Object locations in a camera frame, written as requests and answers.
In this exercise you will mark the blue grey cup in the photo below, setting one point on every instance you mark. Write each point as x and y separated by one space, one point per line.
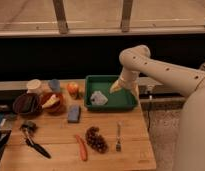
54 85

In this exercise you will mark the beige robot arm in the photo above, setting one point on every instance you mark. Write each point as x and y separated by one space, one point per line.
190 83

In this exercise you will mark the black device at left edge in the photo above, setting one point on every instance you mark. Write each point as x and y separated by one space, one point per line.
4 136

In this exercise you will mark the silver metal fork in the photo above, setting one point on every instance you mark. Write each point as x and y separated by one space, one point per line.
118 138

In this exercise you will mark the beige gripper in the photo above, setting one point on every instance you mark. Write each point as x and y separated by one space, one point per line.
127 80

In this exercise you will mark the white cup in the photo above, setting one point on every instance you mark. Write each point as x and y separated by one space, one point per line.
34 86

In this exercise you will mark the grey crumpled cloth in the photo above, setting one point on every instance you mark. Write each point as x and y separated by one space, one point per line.
98 98

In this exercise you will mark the blue sponge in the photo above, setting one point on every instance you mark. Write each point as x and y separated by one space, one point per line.
74 113

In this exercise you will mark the green plastic tray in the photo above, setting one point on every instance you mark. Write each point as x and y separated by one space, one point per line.
121 100

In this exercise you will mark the orange bowl with banana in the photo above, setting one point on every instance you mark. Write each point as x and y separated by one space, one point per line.
52 102

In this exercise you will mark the orange carrot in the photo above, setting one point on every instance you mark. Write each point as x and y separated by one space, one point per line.
82 148

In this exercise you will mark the dark brown bowl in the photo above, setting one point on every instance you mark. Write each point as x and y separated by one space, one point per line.
27 104

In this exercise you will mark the bunch of dark grapes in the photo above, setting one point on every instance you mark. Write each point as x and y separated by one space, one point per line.
95 140

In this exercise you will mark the red orange apple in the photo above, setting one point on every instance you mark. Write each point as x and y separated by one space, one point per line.
73 88

